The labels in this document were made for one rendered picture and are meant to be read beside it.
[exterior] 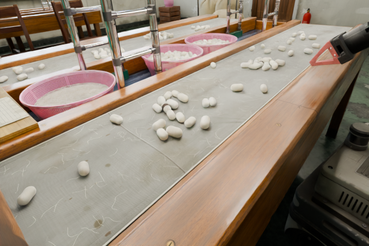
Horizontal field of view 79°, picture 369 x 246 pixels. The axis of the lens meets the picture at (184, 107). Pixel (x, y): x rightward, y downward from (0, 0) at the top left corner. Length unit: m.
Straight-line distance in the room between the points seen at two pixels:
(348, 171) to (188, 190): 0.66
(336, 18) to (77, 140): 5.01
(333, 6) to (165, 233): 5.08
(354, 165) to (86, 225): 0.82
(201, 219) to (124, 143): 0.24
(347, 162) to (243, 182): 0.63
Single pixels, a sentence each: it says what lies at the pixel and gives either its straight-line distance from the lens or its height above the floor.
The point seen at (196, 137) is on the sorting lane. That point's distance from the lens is 0.48.
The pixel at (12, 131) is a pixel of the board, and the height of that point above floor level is 0.78.
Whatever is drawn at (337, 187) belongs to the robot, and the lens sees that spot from 0.90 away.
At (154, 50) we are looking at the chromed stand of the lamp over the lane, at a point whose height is 0.84.
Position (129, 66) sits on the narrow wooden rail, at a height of 0.72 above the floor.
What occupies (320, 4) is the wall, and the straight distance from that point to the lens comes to 5.26.
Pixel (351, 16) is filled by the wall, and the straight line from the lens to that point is 5.18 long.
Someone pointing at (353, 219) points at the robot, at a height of 0.36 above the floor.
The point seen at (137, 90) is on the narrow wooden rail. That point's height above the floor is 0.76.
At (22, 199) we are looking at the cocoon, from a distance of 0.44.
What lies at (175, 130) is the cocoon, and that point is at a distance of 0.47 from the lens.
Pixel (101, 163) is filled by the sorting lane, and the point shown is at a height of 0.74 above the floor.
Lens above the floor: 1.03
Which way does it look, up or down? 30 degrees down
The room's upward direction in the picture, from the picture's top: 3 degrees counter-clockwise
